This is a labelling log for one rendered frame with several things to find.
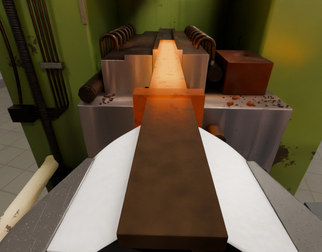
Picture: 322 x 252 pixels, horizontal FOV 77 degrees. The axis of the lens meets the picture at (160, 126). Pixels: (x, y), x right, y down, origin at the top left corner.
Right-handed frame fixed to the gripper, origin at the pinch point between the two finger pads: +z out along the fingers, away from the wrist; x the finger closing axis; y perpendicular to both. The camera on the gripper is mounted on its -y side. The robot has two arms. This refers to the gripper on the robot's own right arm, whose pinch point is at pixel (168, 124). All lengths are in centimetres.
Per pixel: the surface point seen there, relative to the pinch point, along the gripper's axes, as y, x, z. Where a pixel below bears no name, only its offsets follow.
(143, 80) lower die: 5.9, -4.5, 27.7
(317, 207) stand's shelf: 34, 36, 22
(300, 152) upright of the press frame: 33, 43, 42
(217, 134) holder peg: 12.0, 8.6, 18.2
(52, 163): 36, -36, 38
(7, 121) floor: 98, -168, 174
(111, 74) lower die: 4.9, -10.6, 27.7
